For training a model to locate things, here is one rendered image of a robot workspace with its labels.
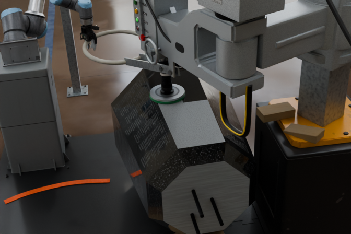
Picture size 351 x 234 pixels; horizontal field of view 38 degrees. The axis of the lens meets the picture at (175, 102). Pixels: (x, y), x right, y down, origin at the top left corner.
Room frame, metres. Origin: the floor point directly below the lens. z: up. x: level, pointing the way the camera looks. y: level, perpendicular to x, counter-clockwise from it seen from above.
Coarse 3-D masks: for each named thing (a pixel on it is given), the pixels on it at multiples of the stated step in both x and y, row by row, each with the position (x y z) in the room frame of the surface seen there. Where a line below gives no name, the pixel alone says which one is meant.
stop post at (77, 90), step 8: (64, 8) 4.40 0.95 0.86; (64, 16) 4.40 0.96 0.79; (64, 24) 4.40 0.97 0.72; (64, 32) 4.40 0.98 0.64; (72, 32) 4.41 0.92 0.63; (72, 40) 4.41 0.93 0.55; (72, 48) 4.40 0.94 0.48; (72, 56) 4.40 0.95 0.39; (72, 64) 4.40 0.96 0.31; (72, 72) 4.40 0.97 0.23; (72, 80) 4.40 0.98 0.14; (72, 88) 4.49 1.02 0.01; (80, 88) 4.41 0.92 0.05; (72, 96) 4.34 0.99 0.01
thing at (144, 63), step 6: (144, 54) 3.07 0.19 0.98; (126, 60) 3.05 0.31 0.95; (132, 60) 2.97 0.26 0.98; (138, 60) 2.90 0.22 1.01; (144, 60) 3.07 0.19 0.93; (138, 66) 2.90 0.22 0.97; (144, 66) 2.84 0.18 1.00; (150, 66) 2.77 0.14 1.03; (156, 66) 2.71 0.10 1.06; (162, 66) 2.64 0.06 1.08; (168, 66) 2.59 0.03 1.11; (180, 66) 2.69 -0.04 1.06; (162, 72) 2.65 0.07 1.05; (168, 72) 2.52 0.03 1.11
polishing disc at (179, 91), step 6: (174, 84) 2.82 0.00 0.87; (150, 90) 2.76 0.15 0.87; (156, 90) 2.75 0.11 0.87; (174, 90) 2.74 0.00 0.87; (180, 90) 2.74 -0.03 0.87; (150, 96) 2.70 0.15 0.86; (156, 96) 2.68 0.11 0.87; (162, 96) 2.68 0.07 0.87; (168, 96) 2.67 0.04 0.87; (174, 96) 2.67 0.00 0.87; (180, 96) 2.66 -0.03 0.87
